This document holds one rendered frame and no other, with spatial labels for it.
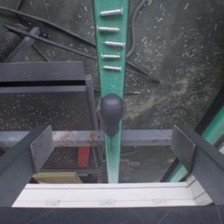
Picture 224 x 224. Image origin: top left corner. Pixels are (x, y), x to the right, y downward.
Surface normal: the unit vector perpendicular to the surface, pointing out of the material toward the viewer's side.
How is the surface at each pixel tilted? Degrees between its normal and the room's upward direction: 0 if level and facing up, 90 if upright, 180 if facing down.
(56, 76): 0
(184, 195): 90
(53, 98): 0
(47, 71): 0
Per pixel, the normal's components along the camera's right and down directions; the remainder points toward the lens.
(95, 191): -0.01, -0.66
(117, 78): 0.01, 0.75
